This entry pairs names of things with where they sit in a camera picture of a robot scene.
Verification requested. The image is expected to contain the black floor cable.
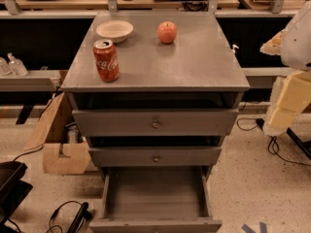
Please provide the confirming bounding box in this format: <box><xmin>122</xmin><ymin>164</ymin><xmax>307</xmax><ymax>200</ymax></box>
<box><xmin>236</xmin><ymin>116</ymin><xmax>311</xmax><ymax>167</ymax></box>

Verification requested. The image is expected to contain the red apple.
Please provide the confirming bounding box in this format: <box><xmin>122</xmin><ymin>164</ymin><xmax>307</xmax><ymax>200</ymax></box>
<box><xmin>157</xmin><ymin>21</ymin><xmax>177</xmax><ymax>44</ymax></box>

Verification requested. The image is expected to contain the black power adapter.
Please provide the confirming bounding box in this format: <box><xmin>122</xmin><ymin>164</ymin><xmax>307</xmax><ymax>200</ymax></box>
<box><xmin>256</xmin><ymin>118</ymin><xmax>264</xmax><ymax>128</ymax></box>

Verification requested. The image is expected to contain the grey top drawer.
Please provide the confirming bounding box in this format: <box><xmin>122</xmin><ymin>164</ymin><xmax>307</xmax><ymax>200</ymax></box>
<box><xmin>72</xmin><ymin>109</ymin><xmax>238</xmax><ymax>137</ymax></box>

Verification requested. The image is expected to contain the grey middle drawer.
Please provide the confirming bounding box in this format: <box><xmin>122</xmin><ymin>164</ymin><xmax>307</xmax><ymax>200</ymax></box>
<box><xmin>89</xmin><ymin>147</ymin><xmax>222</xmax><ymax>167</ymax></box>

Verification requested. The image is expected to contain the cardboard box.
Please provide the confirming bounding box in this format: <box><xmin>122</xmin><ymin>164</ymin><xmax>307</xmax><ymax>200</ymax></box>
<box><xmin>23</xmin><ymin>92</ymin><xmax>90</xmax><ymax>175</ymax></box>

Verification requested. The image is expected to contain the red coke can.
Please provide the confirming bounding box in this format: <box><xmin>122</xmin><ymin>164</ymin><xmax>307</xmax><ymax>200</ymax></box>
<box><xmin>93</xmin><ymin>39</ymin><xmax>120</xmax><ymax>83</ymax></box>

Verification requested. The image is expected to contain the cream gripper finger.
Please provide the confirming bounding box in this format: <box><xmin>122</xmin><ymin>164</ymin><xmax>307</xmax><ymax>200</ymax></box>
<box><xmin>262</xmin><ymin>106</ymin><xmax>297</xmax><ymax>136</ymax></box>
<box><xmin>277</xmin><ymin>71</ymin><xmax>311</xmax><ymax>113</ymax></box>

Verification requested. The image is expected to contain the grey drawer cabinet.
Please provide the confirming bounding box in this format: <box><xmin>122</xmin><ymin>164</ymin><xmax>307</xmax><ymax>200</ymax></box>
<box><xmin>60</xmin><ymin>11</ymin><xmax>251</xmax><ymax>233</ymax></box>

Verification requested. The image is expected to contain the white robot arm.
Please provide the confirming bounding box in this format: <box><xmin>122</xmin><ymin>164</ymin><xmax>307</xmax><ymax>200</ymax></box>
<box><xmin>260</xmin><ymin>1</ymin><xmax>311</xmax><ymax>136</ymax></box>

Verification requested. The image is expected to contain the clear sanitizer bottle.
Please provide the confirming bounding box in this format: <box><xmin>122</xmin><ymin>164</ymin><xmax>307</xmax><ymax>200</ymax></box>
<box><xmin>8</xmin><ymin>53</ymin><xmax>28</xmax><ymax>77</ymax></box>

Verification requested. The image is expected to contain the white bowl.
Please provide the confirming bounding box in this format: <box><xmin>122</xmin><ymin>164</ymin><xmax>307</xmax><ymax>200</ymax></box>
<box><xmin>96</xmin><ymin>20</ymin><xmax>133</xmax><ymax>43</ymax></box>

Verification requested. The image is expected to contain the grey open bottom drawer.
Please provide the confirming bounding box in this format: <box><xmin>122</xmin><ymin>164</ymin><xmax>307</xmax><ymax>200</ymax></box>
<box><xmin>89</xmin><ymin>166</ymin><xmax>222</xmax><ymax>233</ymax></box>

